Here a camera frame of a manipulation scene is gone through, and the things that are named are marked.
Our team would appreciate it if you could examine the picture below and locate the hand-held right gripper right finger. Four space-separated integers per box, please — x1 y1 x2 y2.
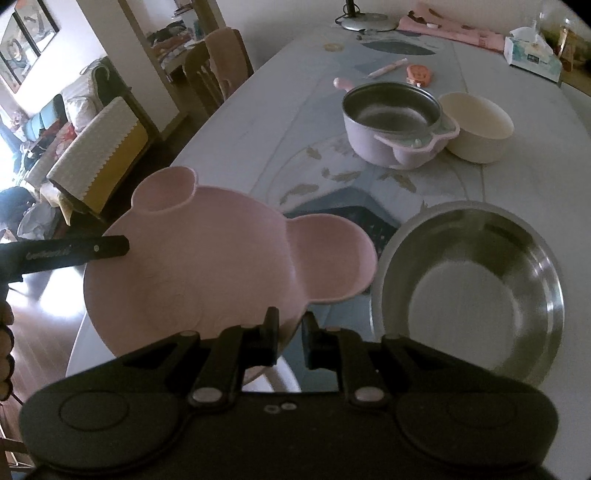
301 312 462 408

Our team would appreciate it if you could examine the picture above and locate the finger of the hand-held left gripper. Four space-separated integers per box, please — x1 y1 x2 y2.
0 234 130 280

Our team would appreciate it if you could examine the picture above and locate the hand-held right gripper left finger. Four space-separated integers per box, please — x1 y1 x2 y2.
122 307 281 408

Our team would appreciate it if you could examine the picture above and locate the pink bear-shaped plate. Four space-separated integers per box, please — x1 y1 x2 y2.
83 167 379 372

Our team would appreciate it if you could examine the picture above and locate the person's left hand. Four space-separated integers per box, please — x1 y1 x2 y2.
0 299 16 400

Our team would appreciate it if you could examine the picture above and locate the sofa with white lace cover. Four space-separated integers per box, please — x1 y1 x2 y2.
46 96 154 220

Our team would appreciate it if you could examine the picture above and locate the stainless steel bowl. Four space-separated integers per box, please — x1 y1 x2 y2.
369 200 566 389

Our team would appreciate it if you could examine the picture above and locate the pink pot with steel liner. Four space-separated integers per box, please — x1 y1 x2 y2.
333 77 460 171

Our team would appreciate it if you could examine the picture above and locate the wooden chair with pink cover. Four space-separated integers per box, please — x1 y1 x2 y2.
182 28 254 116

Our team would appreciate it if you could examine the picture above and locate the cream bowl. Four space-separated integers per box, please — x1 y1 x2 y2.
438 91 515 164

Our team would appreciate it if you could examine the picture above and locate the pink pen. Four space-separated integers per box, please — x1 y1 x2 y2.
367 58 409 78

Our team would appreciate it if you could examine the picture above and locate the orange pink small toy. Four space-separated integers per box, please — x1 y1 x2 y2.
405 65 434 88

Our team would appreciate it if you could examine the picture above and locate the grey gooseneck desk lamp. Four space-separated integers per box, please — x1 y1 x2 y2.
335 0 391 32

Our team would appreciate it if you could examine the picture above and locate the folded pink cloth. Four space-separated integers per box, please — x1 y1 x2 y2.
397 2 506 51

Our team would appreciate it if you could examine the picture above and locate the tissue box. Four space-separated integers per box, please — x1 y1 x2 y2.
503 27 563 84

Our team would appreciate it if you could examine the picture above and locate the dark framed wall picture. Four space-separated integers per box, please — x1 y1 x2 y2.
0 0 61 93

